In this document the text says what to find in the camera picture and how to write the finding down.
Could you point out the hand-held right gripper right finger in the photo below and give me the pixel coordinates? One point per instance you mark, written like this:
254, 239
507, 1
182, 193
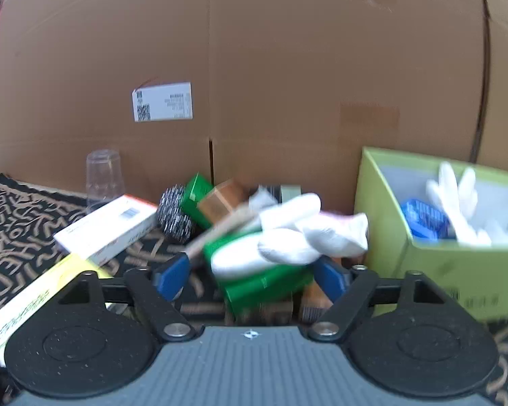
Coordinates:
328, 277

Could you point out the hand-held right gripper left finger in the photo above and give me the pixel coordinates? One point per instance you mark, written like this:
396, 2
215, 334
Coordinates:
172, 277

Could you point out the brown box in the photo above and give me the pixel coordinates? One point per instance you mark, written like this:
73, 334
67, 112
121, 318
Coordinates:
315, 304
222, 201

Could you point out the large green box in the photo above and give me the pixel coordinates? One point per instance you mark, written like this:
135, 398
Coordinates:
266, 289

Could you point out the white cotton glove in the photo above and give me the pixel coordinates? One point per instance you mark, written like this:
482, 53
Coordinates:
288, 228
459, 207

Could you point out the steel wool scrubber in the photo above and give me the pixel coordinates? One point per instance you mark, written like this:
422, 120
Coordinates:
172, 213

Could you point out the white box with red stripe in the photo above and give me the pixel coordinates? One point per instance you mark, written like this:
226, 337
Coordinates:
106, 226

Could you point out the lime green storage box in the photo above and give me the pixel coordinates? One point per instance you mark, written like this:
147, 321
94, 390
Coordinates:
448, 270

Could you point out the beige stick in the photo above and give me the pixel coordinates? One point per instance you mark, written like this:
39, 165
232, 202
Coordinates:
220, 230

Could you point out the small green box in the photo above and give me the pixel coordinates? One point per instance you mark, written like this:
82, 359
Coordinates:
194, 196

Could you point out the clear plastic cup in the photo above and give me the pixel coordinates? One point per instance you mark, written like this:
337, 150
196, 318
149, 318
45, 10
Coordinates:
104, 177

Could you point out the yellow and white box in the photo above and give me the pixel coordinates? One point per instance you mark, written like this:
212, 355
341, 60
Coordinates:
34, 296

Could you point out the black patterned mat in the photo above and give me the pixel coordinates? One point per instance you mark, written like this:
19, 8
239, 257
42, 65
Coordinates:
17, 220

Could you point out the white shipping label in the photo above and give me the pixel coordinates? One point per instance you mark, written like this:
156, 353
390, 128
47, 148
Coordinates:
163, 101

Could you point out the large cardboard box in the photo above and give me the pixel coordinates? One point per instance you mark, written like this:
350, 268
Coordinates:
279, 63

